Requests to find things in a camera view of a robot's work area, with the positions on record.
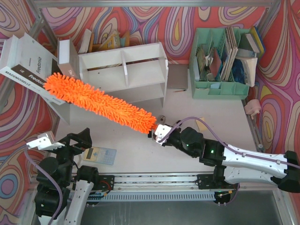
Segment books in organizer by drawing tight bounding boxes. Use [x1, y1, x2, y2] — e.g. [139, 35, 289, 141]
[190, 26, 265, 89]

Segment orange microfiber duster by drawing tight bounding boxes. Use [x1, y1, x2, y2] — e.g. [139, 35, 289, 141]
[44, 73, 158, 134]

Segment green plastic desk organizer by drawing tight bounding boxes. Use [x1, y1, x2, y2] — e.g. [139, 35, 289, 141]
[189, 27, 249, 100]

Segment white wooden bookshelf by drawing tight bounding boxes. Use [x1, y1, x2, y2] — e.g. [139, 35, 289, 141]
[78, 42, 169, 108]

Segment pink plastic object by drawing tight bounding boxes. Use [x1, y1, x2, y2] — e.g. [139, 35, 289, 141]
[244, 99, 261, 119]

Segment grey hardcover book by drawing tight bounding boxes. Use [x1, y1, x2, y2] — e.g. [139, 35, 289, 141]
[58, 39, 80, 79]

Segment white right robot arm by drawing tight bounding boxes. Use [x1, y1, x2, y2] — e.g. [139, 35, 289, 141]
[154, 125, 300, 193]

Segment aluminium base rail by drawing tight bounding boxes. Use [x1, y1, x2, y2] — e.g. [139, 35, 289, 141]
[30, 171, 285, 193]

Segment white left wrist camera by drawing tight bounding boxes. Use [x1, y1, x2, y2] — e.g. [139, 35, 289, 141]
[26, 131, 65, 150]

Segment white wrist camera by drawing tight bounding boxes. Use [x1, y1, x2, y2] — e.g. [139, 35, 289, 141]
[26, 131, 65, 150]
[152, 124, 172, 145]

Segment light blue calculator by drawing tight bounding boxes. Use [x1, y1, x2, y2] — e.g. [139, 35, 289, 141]
[82, 147, 117, 165]

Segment white Fredonia book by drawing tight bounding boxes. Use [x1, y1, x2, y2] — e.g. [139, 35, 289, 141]
[0, 33, 64, 105]

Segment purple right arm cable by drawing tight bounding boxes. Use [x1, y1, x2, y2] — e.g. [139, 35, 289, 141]
[159, 116, 300, 207]

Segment tan sticky note pad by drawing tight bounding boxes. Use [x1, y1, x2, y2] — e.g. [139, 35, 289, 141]
[195, 117, 207, 132]

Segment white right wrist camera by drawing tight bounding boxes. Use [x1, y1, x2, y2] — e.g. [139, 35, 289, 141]
[152, 124, 172, 145]

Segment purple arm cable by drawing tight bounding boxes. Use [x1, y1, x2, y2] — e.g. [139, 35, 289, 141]
[159, 116, 300, 207]
[23, 146, 64, 225]

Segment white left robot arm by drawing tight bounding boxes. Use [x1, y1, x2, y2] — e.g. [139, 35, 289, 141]
[34, 128, 100, 225]

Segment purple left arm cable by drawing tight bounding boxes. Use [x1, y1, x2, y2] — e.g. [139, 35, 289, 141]
[23, 146, 64, 225]

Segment books behind shelf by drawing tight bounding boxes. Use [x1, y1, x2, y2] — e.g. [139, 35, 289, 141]
[75, 29, 130, 54]

